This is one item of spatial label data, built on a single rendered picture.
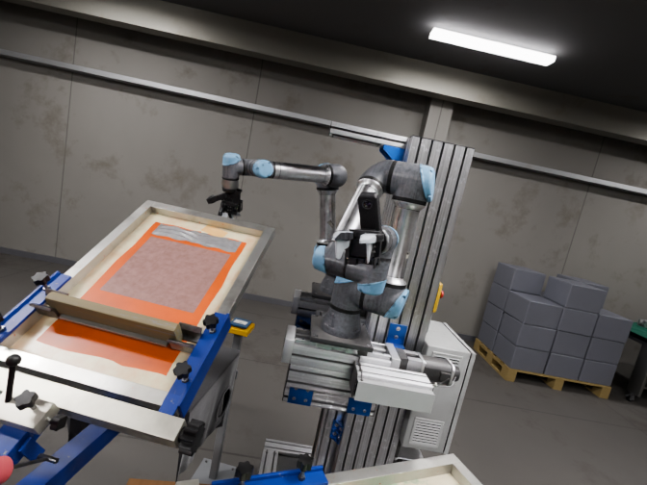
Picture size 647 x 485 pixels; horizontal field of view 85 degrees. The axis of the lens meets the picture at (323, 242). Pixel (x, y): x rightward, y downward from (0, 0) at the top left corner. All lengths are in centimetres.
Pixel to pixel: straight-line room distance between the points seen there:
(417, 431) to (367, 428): 21
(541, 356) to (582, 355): 49
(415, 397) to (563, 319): 382
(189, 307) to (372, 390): 67
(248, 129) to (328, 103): 113
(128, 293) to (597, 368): 509
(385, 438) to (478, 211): 416
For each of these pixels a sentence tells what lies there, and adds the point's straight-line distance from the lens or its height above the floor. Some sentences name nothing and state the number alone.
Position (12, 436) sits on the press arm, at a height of 110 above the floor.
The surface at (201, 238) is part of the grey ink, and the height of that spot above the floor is 147.
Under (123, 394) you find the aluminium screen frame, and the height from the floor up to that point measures 114.
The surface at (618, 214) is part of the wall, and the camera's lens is 660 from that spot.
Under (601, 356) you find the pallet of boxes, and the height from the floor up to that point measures 51.
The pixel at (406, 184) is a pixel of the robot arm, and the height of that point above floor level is 183.
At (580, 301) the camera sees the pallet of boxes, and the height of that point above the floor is 110.
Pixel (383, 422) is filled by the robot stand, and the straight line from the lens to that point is 173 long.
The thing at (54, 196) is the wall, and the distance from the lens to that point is 610.
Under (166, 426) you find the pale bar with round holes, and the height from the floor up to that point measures 115.
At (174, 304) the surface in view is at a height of 128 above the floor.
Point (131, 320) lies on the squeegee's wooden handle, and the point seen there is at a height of 129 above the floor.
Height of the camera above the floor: 176
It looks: 8 degrees down
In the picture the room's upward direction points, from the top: 12 degrees clockwise
